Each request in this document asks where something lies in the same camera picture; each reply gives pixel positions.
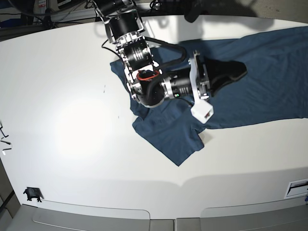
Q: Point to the white label plate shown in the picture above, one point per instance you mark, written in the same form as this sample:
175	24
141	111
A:
297	188

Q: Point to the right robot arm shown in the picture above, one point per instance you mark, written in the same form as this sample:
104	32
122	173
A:
148	82

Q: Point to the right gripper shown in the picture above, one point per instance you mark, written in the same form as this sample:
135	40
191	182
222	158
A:
202	78

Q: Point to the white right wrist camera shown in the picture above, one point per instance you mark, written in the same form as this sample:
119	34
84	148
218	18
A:
202	111

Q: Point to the blue T-shirt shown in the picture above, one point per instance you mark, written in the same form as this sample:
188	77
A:
274	88

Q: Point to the black table clamp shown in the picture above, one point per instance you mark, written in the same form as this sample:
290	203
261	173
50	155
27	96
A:
33	193

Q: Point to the allen keys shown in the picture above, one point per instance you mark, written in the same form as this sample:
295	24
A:
3	139

